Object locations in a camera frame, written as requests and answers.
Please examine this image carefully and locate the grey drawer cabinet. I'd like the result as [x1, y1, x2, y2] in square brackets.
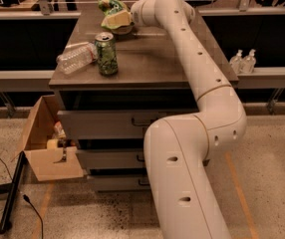
[50, 17, 234, 179]

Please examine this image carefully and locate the grey drawer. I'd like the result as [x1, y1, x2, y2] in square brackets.
[77, 148, 144, 169]
[87, 174, 150, 191]
[58, 109, 192, 140]

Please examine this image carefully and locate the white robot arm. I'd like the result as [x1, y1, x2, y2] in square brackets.
[131, 0, 246, 239]

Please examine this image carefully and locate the clear plastic water bottle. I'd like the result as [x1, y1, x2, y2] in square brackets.
[57, 43, 98, 75]

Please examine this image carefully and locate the right clear sanitizer bottle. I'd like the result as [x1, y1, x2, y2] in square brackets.
[241, 49, 256, 74]

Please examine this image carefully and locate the black floor cable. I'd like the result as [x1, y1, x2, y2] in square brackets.
[0, 136, 45, 239]

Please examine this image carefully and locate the white paper bowl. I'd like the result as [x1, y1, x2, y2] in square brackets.
[111, 23, 135, 35]

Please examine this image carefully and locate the bottom grey drawer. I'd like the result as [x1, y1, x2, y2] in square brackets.
[87, 174, 150, 191]

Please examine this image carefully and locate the clear sanitizer bottle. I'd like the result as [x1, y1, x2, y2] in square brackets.
[229, 50, 242, 74]
[241, 49, 256, 74]

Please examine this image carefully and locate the green rice chip bag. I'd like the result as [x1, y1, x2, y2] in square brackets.
[98, 0, 130, 30]

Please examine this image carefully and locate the middle grey drawer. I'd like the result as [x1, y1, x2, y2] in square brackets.
[77, 148, 144, 169]

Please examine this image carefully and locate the green soda can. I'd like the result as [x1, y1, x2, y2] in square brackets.
[95, 32, 118, 76]

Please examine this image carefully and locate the top grey drawer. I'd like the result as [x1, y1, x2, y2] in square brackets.
[58, 109, 192, 140]

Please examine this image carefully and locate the open cardboard box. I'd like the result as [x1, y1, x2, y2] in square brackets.
[14, 95, 84, 181]

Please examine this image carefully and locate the left clear sanitizer bottle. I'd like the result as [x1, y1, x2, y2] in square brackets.
[229, 50, 242, 74]

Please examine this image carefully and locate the black bar on floor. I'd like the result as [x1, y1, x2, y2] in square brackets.
[0, 151, 26, 234]

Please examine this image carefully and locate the tape roll in box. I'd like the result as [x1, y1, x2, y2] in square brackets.
[47, 139, 59, 149]

